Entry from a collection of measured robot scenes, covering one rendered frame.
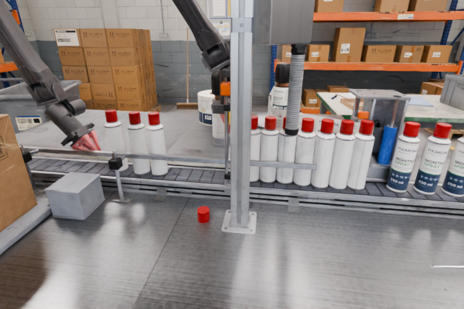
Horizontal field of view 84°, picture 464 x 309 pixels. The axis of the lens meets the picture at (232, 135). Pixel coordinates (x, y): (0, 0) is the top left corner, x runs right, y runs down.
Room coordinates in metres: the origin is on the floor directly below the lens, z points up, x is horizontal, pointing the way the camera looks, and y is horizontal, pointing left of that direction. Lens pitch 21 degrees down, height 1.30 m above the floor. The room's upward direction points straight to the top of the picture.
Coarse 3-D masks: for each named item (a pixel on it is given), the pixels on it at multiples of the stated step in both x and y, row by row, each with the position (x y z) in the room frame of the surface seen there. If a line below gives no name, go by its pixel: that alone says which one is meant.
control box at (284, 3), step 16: (256, 0) 0.55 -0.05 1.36; (272, 0) 0.53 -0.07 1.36; (288, 0) 0.57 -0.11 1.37; (304, 0) 0.61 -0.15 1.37; (256, 16) 0.55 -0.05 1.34; (272, 16) 0.53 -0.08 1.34; (288, 16) 0.57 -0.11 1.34; (304, 16) 0.62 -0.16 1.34; (256, 32) 0.55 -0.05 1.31; (272, 32) 0.53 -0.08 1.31; (288, 32) 0.57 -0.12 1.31; (304, 32) 0.62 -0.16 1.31
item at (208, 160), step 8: (48, 152) 0.76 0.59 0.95; (56, 152) 0.76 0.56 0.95; (64, 152) 0.75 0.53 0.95; (72, 152) 0.75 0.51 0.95; (80, 152) 0.74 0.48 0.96; (88, 152) 0.74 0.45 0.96; (96, 152) 0.74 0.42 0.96; (104, 152) 0.73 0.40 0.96; (120, 152) 0.73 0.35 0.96; (128, 152) 0.73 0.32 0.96; (168, 160) 0.70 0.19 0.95; (176, 160) 0.70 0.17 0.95; (184, 160) 0.70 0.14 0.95; (192, 160) 0.69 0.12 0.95; (200, 160) 0.69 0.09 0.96; (208, 160) 0.69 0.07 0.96; (216, 160) 0.68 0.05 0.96; (224, 160) 0.68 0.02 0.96; (296, 168) 0.65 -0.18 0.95; (304, 168) 0.65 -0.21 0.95; (312, 168) 0.65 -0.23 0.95
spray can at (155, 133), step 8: (152, 112) 0.75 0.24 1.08; (152, 120) 0.74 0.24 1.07; (152, 128) 0.73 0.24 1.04; (160, 128) 0.74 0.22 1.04; (152, 136) 0.73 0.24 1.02; (160, 136) 0.74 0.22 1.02; (152, 144) 0.73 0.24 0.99; (160, 144) 0.73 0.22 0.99; (152, 152) 0.73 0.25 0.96; (160, 152) 0.73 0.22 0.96; (152, 160) 0.73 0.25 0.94; (160, 160) 0.73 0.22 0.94; (152, 168) 0.73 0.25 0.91; (160, 168) 0.73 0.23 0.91; (160, 176) 0.73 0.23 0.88
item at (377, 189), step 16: (32, 160) 0.84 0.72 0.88; (48, 160) 0.85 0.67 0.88; (64, 160) 0.84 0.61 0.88; (112, 176) 0.73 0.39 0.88; (128, 176) 0.73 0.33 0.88; (144, 176) 0.73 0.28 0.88; (176, 176) 0.73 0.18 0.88; (192, 176) 0.73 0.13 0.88; (208, 176) 0.73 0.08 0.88; (336, 192) 0.64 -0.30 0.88; (352, 192) 0.64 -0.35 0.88; (368, 192) 0.64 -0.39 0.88; (384, 192) 0.64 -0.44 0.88; (416, 192) 0.64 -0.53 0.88
